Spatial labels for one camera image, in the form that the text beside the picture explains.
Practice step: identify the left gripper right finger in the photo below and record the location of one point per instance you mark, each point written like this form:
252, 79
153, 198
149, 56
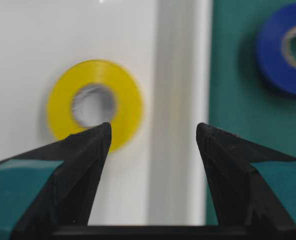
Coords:
241, 196

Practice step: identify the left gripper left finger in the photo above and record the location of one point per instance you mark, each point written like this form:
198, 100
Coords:
52, 185

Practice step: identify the yellow tape roll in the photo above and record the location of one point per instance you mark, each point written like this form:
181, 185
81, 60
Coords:
96, 72

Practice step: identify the blue tape roll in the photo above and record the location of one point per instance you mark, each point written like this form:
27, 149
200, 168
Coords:
276, 49

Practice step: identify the white plastic case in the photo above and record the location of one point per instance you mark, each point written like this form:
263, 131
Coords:
142, 66

